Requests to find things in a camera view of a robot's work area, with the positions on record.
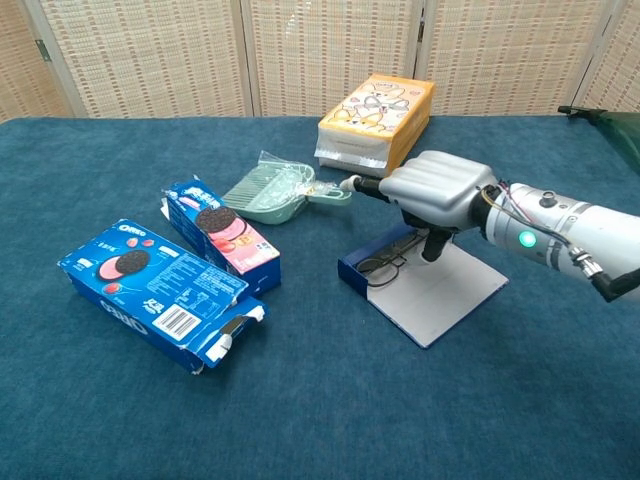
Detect woven folding screen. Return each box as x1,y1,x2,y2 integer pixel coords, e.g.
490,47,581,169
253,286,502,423
0,0,640,124

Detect orange corgi tissue pack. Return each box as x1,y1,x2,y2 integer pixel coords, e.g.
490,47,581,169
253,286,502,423
314,72,436,181

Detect blue pink Oreo box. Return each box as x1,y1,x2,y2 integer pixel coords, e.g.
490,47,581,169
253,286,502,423
160,174,282,296

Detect blue glasses case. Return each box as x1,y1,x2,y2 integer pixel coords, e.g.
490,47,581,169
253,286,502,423
337,223,510,350

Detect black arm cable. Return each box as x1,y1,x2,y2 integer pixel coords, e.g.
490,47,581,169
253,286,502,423
569,247,640,304

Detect torn blue Oreo box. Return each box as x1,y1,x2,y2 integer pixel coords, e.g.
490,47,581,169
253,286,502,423
57,218,271,376

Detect green spray bottle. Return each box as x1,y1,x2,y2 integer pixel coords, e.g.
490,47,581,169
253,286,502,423
557,104,640,176

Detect green dustpan brush set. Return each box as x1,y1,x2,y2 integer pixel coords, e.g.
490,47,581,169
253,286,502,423
222,150,353,226

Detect black eyeglasses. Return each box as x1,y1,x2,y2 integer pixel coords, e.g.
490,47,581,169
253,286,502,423
355,232,426,288

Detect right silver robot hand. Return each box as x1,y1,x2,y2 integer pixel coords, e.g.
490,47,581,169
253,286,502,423
338,149,501,264

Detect teal table cloth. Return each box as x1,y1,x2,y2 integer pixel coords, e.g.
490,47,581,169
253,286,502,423
0,115,640,480

